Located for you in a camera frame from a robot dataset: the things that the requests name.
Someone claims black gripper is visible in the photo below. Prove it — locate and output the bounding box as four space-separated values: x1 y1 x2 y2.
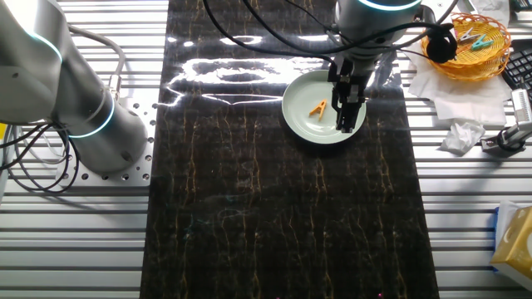
327 56 367 134

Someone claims orange plastic clothespin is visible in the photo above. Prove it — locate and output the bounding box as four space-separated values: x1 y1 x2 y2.
308 98 328 122

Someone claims pale green round plate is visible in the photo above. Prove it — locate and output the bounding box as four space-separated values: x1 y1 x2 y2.
281 69 367 145

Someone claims white paper towel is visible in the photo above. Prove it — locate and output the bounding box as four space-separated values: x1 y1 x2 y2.
405 41 513 125

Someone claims crumpled white tissue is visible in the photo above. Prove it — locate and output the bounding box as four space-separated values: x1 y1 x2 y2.
440 120 486 157

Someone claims dark marble pattern mat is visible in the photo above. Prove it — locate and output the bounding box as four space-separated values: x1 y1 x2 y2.
139 0 441 299

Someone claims yellow wicker basket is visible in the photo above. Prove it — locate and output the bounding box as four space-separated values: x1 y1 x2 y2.
421 12 512 82

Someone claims grey plastic clothespin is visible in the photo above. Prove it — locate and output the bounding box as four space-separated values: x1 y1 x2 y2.
458 27 480 42

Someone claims teal plastic clothespin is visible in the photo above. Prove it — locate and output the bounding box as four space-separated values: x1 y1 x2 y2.
470 34 495 51

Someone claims black keyboard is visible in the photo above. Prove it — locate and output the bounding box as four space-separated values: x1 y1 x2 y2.
501 47 532 100

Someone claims white plastic bag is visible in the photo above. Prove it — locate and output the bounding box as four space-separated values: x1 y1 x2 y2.
469 0 511 27

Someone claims yellow tissue box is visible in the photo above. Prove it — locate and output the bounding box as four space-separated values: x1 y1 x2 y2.
490 201 532 292

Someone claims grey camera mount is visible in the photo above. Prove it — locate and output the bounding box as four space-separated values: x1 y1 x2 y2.
480 122 532 158

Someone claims silver ribbed camera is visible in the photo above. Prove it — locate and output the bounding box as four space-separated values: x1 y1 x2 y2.
510 88 532 125

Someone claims silver perforated base plate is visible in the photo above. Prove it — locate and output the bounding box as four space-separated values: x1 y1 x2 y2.
56 97 159 188

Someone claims grey base hose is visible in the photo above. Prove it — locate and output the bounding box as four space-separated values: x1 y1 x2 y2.
68 24 126 100

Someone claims black base cable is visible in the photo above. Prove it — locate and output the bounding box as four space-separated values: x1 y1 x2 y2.
0 122 81 194

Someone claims white base cable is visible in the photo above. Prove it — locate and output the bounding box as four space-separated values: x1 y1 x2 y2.
15 124 64 168

